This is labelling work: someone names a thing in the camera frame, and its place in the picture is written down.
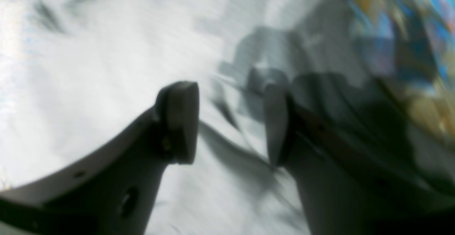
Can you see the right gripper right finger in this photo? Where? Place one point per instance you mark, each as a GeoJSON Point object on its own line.
{"type": "Point", "coordinates": [343, 191]}

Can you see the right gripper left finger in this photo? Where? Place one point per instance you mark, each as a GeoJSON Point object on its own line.
{"type": "Point", "coordinates": [111, 191]}

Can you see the grey T-shirt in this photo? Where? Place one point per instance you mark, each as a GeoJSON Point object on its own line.
{"type": "Point", "coordinates": [76, 73]}

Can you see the patterned tablecloth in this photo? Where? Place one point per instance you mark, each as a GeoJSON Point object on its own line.
{"type": "Point", "coordinates": [409, 46]}

